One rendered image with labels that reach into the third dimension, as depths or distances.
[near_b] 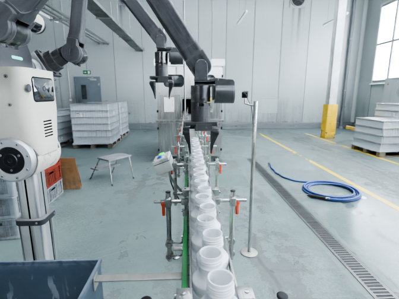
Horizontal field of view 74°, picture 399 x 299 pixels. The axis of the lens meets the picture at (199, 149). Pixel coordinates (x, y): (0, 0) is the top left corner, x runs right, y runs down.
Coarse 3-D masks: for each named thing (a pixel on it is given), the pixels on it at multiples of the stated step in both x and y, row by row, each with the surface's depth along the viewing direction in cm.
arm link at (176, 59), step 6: (156, 36) 112; (162, 36) 112; (156, 42) 112; (162, 42) 112; (162, 48) 114; (168, 48) 114; (174, 48) 115; (174, 54) 115; (174, 60) 116; (180, 60) 116
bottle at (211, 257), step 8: (208, 248) 43; (216, 248) 43; (200, 256) 41; (208, 256) 44; (216, 256) 43; (200, 264) 41; (208, 264) 40; (216, 264) 40; (200, 272) 41; (208, 272) 40; (192, 280) 42; (200, 280) 41; (192, 288) 43; (200, 288) 40; (192, 296) 42; (200, 296) 41
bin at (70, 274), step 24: (0, 264) 74; (24, 264) 74; (48, 264) 74; (72, 264) 75; (96, 264) 73; (0, 288) 75; (24, 288) 76; (48, 288) 76; (72, 288) 76; (96, 288) 72
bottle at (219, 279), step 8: (216, 272) 37; (224, 272) 37; (208, 280) 35; (216, 280) 38; (224, 280) 38; (232, 280) 35; (208, 288) 35; (216, 288) 34; (224, 288) 34; (232, 288) 35; (208, 296) 36; (216, 296) 35; (224, 296) 34; (232, 296) 35
